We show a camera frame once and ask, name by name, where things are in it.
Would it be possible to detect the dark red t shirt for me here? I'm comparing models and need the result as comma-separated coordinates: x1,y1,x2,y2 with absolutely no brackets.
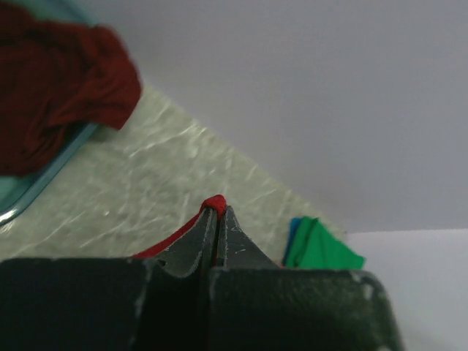
1,2,142,176

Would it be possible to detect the green folded t shirt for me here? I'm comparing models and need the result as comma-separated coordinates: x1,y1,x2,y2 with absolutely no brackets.
284,216,366,270

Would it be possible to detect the blue transparent plastic bin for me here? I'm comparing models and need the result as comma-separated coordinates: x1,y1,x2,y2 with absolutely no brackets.
1,0,98,226

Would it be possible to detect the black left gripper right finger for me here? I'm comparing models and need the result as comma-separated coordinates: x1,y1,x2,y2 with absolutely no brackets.
208,206,276,350

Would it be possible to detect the bright red t shirt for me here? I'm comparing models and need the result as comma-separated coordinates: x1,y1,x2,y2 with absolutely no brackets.
129,194,286,270

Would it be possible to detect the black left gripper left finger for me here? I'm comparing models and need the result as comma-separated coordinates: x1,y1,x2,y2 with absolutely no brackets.
140,208,216,350

